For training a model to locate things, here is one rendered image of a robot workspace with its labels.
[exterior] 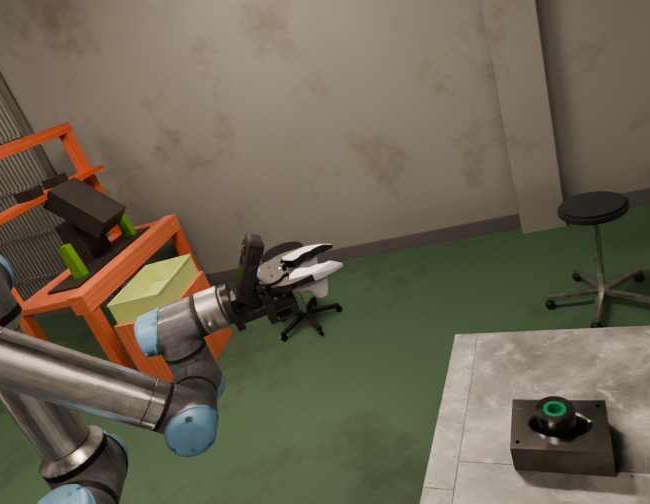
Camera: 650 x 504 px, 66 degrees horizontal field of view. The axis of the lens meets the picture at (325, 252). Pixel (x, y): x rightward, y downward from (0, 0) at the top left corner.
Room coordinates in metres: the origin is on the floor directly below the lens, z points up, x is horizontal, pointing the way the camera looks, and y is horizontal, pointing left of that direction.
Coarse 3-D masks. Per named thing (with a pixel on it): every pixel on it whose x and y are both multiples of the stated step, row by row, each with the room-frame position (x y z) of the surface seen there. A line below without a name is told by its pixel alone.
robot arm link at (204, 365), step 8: (200, 352) 0.76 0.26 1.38; (208, 352) 0.78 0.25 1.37; (176, 360) 0.75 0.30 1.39; (184, 360) 0.75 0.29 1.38; (192, 360) 0.75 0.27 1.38; (200, 360) 0.75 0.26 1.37; (208, 360) 0.77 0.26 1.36; (176, 368) 0.75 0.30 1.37; (184, 368) 0.74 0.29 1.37; (192, 368) 0.73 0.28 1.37; (200, 368) 0.73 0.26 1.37; (208, 368) 0.74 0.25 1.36; (216, 368) 0.77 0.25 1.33; (176, 376) 0.73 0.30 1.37; (184, 376) 0.71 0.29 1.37; (208, 376) 0.72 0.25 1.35; (216, 376) 0.75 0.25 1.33; (216, 384) 0.72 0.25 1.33; (224, 384) 0.78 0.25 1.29
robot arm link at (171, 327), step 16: (176, 304) 0.78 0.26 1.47; (192, 304) 0.77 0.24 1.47; (144, 320) 0.77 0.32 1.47; (160, 320) 0.76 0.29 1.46; (176, 320) 0.75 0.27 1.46; (192, 320) 0.75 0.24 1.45; (144, 336) 0.75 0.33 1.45; (160, 336) 0.74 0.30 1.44; (176, 336) 0.75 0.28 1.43; (192, 336) 0.75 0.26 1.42; (144, 352) 0.75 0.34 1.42; (160, 352) 0.75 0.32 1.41; (176, 352) 0.75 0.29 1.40; (192, 352) 0.75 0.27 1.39
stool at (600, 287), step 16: (592, 192) 2.39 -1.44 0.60; (608, 192) 2.32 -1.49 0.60; (560, 208) 2.34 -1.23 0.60; (576, 208) 2.28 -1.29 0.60; (592, 208) 2.22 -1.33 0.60; (608, 208) 2.16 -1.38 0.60; (624, 208) 2.14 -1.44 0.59; (576, 224) 2.20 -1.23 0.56; (592, 224) 2.15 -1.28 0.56; (592, 240) 2.27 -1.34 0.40; (576, 272) 2.51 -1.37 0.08; (640, 272) 2.32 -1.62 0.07; (608, 288) 2.26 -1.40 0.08; (592, 320) 2.07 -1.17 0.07
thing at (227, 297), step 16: (272, 272) 0.79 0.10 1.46; (224, 288) 0.78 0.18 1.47; (256, 288) 0.76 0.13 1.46; (224, 304) 0.76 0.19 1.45; (240, 304) 0.80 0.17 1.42; (256, 304) 0.78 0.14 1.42; (272, 304) 0.76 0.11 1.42; (288, 304) 0.77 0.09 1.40; (240, 320) 0.78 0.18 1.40; (272, 320) 0.77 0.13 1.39
